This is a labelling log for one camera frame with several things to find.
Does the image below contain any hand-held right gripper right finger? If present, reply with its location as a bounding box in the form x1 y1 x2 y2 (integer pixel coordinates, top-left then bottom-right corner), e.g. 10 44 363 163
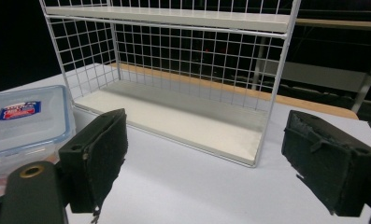
280 109 371 217

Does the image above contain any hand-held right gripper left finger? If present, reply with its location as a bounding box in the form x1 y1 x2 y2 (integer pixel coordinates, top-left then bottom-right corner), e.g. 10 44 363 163
58 107 129 224

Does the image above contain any clear plastic container blue-rimmed lid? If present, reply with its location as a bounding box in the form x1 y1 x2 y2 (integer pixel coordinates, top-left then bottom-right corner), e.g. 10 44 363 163
0 84 78 202

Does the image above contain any grey panel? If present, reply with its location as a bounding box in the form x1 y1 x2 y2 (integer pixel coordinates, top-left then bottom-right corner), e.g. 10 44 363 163
261 60 370 93

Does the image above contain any grey metal stand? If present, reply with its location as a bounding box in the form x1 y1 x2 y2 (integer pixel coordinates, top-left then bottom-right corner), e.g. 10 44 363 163
350 46 371 114

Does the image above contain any wooden board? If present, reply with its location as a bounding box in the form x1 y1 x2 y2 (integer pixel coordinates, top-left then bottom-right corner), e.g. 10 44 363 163
294 17 371 32

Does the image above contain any white wire shelf rack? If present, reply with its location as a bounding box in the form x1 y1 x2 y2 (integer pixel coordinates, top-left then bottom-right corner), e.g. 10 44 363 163
38 0 303 169

